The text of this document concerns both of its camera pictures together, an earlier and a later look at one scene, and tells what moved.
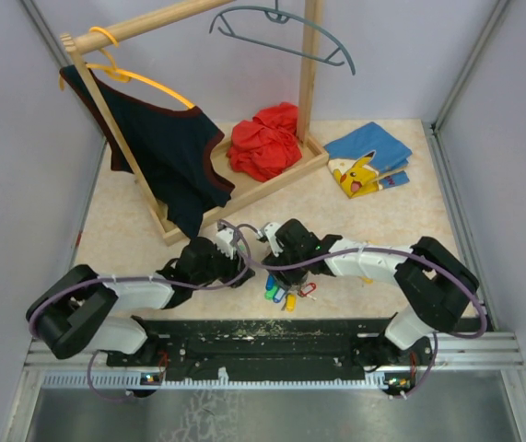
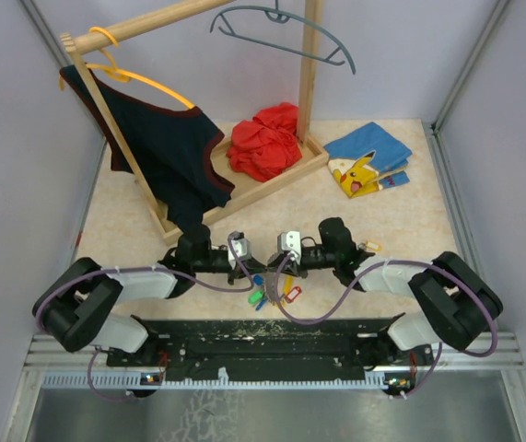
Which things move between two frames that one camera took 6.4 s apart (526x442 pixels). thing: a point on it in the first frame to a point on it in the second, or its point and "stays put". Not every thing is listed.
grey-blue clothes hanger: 286,13 stays put
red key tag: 308,289 to 293,294
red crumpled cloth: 266,145 stays put
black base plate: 232,347 stays put
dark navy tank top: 168,147 stays put
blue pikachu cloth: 367,160 stays put
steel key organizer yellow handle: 297,285 to 270,277
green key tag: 270,294 to 255,297
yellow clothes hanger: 125,76 stays put
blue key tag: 271,282 to 258,280
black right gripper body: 285,259 stays put
